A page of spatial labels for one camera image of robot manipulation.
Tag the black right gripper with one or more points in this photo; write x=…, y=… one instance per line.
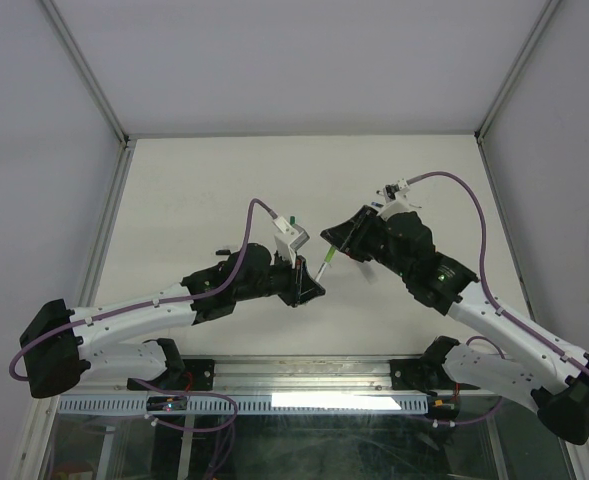
x=349, y=235

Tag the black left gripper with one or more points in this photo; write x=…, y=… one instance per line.
x=301, y=286

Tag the white pen green end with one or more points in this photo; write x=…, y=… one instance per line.
x=325, y=264

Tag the orange capped grey highlighter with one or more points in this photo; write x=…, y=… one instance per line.
x=368, y=273

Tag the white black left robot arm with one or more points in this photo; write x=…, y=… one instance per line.
x=63, y=347

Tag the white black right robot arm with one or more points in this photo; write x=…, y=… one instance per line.
x=440, y=282

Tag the small circuit board left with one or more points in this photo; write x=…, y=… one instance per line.
x=166, y=404

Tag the small circuit board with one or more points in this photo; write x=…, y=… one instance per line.
x=443, y=409
x=166, y=404

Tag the small circuit board right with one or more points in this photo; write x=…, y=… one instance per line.
x=443, y=409

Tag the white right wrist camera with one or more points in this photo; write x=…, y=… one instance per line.
x=395, y=199

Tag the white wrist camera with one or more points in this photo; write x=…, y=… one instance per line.
x=395, y=199
x=289, y=238

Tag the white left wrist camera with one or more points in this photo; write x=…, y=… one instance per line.
x=289, y=238

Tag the aluminium table edge rail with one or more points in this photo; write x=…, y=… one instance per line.
x=299, y=372

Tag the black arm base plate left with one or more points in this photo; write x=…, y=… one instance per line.
x=195, y=374

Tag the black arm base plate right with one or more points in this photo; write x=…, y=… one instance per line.
x=416, y=374

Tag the white slotted cable duct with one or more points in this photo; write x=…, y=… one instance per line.
x=270, y=404

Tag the right aluminium frame post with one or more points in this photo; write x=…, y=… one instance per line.
x=518, y=66

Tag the aluminium frame post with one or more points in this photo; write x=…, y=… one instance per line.
x=65, y=37
x=518, y=66

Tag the left aluminium frame post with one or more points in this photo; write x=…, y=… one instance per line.
x=65, y=37

